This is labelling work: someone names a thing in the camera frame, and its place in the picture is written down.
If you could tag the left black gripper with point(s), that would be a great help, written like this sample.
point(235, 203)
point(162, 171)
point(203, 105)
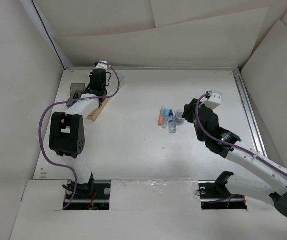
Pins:
point(91, 80)

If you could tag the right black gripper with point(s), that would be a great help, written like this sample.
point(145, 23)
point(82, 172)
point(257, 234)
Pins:
point(190, 109)

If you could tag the clear cup purple contents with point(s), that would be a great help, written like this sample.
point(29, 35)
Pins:
point(179, 116)

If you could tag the small blue spray bottle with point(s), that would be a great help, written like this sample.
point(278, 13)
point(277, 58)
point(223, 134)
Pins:
point(172, 123)

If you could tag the blue clear highlighter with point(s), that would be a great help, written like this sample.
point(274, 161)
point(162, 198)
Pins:
point(166, 118)

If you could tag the orange clear highlighter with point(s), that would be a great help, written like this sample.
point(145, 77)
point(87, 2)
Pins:
point(161, 116)

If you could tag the purple black highlighter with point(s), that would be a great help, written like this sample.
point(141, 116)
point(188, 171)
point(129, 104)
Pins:
point(76, 96)

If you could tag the blue black highlighter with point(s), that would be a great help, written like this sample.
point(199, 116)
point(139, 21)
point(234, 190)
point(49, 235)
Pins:
point(70, 103)

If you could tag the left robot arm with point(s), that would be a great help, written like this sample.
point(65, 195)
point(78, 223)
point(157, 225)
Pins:
point(67, 134)

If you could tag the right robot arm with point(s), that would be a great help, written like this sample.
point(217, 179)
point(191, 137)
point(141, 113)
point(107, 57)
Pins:
point(271, 187)

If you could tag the clear plastic container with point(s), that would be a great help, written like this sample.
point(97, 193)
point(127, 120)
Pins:
point(114, 83)

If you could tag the dark grey plastic container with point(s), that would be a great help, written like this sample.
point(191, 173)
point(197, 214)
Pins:
point(76, 91)

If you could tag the orange plastic container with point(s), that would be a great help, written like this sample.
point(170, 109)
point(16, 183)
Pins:
point(96, 113)

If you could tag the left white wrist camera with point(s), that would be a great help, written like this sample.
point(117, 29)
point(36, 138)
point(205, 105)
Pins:
point(103, 65)

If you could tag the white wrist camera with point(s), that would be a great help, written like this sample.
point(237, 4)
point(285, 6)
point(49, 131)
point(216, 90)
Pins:
point(213, 99)
point(103, 65)

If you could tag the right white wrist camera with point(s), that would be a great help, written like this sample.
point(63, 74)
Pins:
point(213, 99)

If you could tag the aluminium rail back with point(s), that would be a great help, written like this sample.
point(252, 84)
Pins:
point(168, 68)

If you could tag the aluminium rail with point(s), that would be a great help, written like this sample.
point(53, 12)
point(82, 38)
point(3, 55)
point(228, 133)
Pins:
point(250, 116)
point(168, 68)

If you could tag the aluminium rail right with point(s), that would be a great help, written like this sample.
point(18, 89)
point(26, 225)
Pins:
point(250, 116)

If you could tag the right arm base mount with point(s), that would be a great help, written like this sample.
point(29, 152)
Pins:
point(214, 194)

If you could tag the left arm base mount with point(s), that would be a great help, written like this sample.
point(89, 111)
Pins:
point(91, 196)

